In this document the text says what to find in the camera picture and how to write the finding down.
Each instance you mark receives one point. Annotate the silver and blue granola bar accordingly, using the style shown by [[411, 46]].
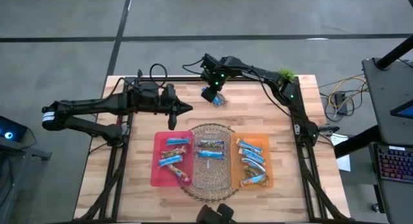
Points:
[[255, 165]]

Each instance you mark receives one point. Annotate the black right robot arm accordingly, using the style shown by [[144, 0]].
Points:
[[258, 74]]

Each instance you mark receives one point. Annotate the black pole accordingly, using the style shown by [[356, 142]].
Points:
[[395, 53]]

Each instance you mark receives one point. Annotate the clear plastic bin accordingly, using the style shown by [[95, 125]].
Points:
[[211, 177]]

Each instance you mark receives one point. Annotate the black aluminium frame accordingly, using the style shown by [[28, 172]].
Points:
[[180, 78]]

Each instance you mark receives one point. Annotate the caster wheel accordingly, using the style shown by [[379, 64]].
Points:
[[375, 208]]

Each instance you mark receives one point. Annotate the small green potted plant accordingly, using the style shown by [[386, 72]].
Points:
[[287, 75]]

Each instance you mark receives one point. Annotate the black power adapter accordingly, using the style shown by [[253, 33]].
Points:
[[339, 99]]

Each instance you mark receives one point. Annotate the black desk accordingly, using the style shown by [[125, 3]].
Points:
[[384, 98]]

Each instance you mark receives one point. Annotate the black screen with blue display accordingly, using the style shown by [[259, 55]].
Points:
[[406, 112]]

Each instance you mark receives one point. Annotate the backlit black keyboard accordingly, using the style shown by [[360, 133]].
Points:
[[397, 164]]

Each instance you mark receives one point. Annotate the black computer with blue light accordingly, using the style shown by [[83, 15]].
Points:
[[13, 130]]

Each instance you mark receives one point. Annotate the white paper sheet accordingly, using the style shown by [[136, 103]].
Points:
[[344, 162]]

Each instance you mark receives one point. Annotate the pink translucent plastic bin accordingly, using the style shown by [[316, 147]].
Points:
[[158, 179]]

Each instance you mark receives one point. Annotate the green Chewy granola bar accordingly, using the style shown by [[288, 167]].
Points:
[[211, 144], [173, 151], [250, 171], [179, 173]]

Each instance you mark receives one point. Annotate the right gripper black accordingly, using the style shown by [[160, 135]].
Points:
[[216, 72]]

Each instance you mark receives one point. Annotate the black frame clamp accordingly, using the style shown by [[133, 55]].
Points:
[[139, 73]]

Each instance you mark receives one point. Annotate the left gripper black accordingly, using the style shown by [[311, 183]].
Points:
[[148, 98]]

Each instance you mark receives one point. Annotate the grey metal stand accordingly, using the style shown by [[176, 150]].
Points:
[[32, 152]]

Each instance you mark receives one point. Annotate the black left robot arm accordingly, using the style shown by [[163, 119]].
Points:
[[96, 104]]

